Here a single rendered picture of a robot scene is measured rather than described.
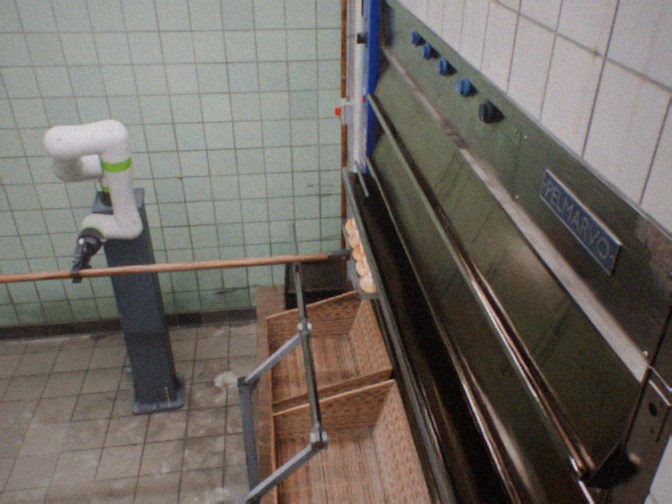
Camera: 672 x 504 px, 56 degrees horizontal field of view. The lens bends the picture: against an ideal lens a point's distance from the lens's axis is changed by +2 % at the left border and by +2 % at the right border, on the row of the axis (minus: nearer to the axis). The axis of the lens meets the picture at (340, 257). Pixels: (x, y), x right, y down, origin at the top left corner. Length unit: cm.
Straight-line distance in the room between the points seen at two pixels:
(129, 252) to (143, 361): 65
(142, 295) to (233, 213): 82
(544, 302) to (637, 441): 31
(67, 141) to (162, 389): 156
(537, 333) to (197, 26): 255
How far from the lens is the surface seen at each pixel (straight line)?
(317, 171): 356
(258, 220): 367
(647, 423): 90
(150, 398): 355
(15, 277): 255
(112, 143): 246
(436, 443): 138
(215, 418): 346
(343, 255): 238
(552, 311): 112
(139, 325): 324
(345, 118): 309
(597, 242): 97
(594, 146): 95
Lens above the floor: 246
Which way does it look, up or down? 32 degrees down
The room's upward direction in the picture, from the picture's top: straight up
